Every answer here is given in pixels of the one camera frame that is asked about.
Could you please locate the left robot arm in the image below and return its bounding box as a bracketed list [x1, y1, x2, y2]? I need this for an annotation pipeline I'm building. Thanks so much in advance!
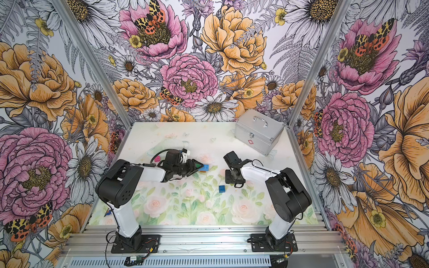
[96, 149, 204, 253]

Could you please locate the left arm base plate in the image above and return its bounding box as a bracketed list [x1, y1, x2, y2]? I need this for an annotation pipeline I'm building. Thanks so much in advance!
[111, 233, 161, 254]

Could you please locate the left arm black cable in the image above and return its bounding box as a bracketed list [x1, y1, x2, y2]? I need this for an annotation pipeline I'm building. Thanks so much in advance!
[147, 149, 172, 166]

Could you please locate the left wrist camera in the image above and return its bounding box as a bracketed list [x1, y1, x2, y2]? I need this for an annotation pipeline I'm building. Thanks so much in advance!
[179, 149, 190, 162]

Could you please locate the silver first aid case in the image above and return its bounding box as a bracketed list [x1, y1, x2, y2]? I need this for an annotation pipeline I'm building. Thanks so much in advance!
[235, 109, 284, 156]

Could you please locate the small green circuit board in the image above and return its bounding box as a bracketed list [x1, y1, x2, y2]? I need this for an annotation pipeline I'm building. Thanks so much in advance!
[124, 256, 145, 267]

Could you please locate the blue long lego brick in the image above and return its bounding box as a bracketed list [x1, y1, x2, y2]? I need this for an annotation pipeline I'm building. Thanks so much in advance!
[198, 164, 210, 173]

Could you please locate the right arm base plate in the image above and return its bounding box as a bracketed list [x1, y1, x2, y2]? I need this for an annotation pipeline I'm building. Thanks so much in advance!
[247, 233, 298, 253]

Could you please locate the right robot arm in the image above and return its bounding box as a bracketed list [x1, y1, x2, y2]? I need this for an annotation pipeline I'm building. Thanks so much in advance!
[223, 151, 312, 254]

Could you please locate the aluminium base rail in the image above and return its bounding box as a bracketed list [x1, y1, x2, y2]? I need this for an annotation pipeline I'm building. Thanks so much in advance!
[61, 224, 346, 257]

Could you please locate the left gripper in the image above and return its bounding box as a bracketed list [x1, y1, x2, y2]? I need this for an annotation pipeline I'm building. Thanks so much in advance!
[172, 159, 203, 176]

